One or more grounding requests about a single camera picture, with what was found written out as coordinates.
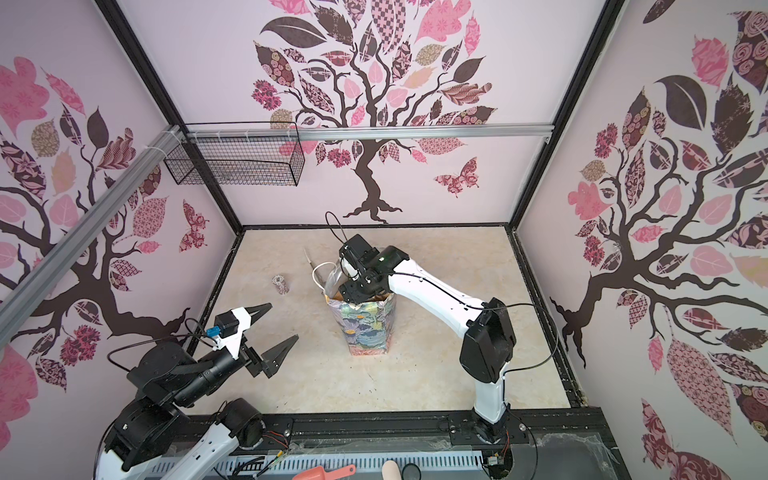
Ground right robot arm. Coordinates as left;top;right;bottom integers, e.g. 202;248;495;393
339;234;516;425

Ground small patterned cup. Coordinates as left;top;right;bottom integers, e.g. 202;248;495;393
271;275;290;295

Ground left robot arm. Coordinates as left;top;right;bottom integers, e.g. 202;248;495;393
93;303;299;479

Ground aluminium rail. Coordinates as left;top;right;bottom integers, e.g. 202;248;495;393
1;125;184;346
186;123;554;141

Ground pink plastic scoop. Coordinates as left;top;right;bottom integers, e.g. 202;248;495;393
293;464;357;480

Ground aluminium rail left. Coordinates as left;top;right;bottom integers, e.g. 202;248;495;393
1;125;184;346

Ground black wire basket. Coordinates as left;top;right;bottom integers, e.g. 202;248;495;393
164;120;305;187

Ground colourful paper gift bag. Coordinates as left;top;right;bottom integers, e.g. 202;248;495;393
312;262;396;356

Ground metal kitchen tongs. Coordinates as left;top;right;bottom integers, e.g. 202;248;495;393
303;248;316;272

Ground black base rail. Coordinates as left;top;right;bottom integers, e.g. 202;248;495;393
173;407;607;448

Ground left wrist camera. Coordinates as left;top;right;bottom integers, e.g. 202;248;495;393
205;307;252;359

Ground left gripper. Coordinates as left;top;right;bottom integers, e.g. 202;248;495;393
174;303;300;408

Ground aluminium rail back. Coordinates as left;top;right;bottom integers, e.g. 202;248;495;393
186;123;554;141

